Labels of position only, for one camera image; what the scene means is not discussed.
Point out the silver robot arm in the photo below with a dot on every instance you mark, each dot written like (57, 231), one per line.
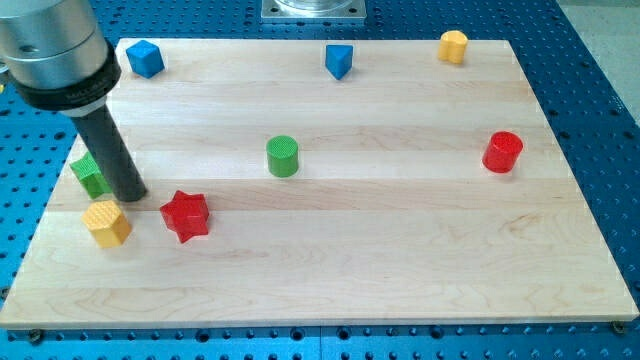
(56, 55)

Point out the red star block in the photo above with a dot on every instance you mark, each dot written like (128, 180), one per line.
(187, 215)

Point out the green cylinder block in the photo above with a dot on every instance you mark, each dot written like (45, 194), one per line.
(282, 156)

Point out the wooden board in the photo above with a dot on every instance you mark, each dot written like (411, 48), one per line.
(391, 218)

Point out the blue triangle block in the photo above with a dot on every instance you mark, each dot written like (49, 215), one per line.
(338, 59)

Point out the red cylinder block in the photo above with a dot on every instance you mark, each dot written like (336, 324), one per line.
(502, 152)

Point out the yellow heart block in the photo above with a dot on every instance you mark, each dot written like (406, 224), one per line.
(452, 46)

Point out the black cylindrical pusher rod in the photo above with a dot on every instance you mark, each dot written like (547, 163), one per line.
(103, 140)

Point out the blue cube block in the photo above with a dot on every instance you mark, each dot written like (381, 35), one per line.
(145, 59)

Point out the yellow hexagon block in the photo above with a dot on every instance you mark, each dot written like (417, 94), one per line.
(107, 223)

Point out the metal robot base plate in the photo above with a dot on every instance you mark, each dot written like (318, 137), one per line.
(301, 10)

